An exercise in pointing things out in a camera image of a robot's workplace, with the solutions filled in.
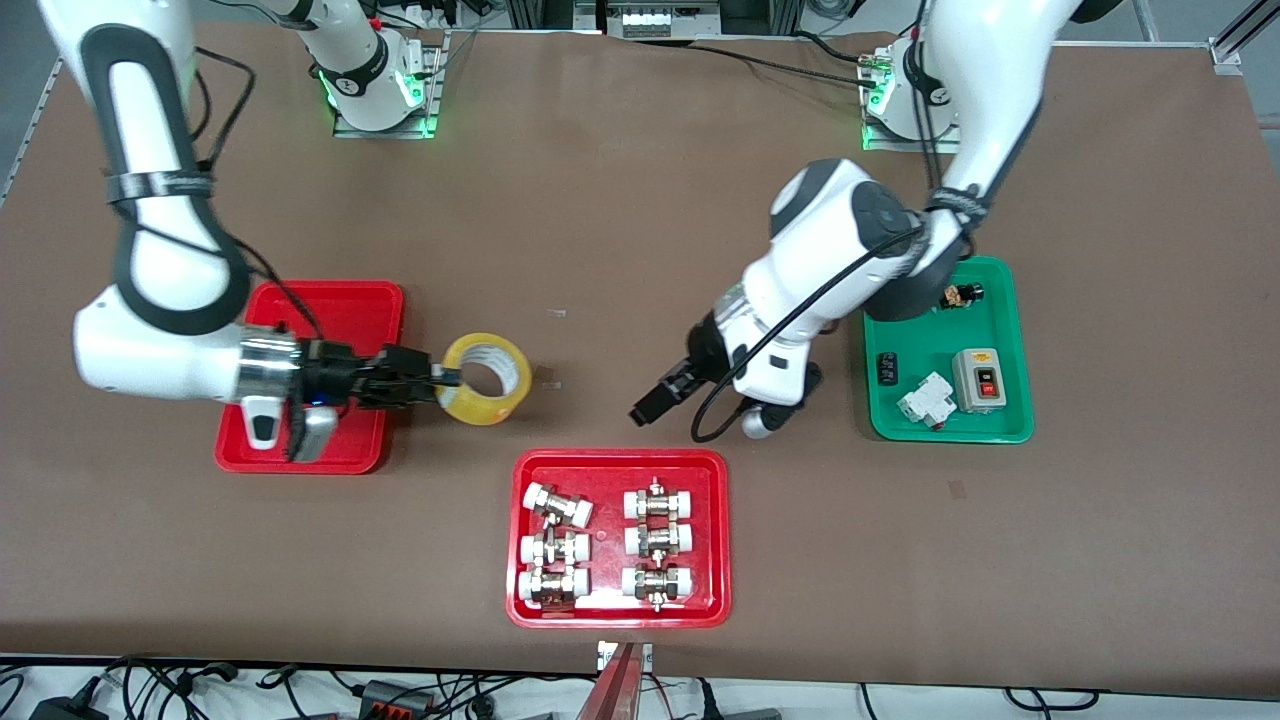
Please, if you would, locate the red plastic tray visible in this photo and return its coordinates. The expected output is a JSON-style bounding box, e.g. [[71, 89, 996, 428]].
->
[[505, 448, 732, 630], [214, 280, 405, 475]]

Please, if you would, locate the black power adapter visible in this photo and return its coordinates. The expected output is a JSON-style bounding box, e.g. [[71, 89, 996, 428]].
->
[[28, 697, 109, 720]]

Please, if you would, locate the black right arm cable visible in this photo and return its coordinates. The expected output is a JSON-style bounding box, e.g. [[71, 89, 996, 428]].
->
[[130, 45, 326, 346]]

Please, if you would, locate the grey push-button switch box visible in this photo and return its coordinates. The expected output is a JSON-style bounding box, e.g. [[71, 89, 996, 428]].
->
[[947, 346, 1005, 413]]

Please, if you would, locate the grey electrical box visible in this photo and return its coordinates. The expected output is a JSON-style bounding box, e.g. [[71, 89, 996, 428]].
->
[[605, 0, 723, 39]]

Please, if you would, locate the black orange power strip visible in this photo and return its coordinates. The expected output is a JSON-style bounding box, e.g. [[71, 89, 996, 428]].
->
[[358, 680, 438, 717]]

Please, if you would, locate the green plastic tray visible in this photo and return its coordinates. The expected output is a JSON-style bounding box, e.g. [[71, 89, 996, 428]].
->
[[862, 255, 1035, 443]]

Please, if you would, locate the red metal bar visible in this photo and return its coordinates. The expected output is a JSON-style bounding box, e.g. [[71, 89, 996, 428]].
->
[[573, 645, 643, 720]]

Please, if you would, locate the white circuit breaker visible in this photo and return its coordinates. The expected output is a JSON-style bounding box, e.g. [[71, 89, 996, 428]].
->
[[895, 370, 954, 429]]

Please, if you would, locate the yellow tape roll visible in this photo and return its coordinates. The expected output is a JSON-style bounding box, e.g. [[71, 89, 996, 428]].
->
[[437, 332, 533, 426]]

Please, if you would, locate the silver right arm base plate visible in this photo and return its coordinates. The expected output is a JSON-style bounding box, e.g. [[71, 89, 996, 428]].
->
[[333, 30, 447, 139]]

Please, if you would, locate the silver aluminium frame post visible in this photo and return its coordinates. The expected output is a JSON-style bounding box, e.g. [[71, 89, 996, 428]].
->
[[1208, 0, 1280, 77]]

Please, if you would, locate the metal valve with white caps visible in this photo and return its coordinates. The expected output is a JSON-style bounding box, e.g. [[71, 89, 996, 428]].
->
[[522, 482, 595, 529], [622, 478, 697, 521], [622, 520, 695, 559], [516, 566, 591, 609], [518, 530, 593, 567], [620, 562, 695, 613]]

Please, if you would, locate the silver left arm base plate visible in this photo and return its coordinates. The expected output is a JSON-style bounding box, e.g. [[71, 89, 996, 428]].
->
[[862, 118, 963, 154]]

